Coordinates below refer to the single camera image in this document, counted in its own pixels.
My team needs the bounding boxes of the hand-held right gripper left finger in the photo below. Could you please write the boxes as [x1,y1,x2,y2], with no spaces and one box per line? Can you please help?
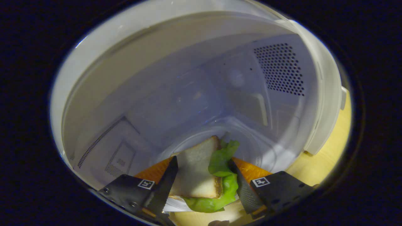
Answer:
[99,156,179,226]

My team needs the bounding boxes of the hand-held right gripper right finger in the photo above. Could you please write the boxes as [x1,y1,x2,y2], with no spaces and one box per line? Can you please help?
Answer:
[229,157,316,220]

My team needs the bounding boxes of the sandwich with lettuce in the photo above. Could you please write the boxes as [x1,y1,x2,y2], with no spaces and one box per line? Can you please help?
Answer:
[169,135,241,213]

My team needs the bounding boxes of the white microwave oven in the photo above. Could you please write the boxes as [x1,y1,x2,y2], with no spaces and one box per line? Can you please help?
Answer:
[50,0,349,217]

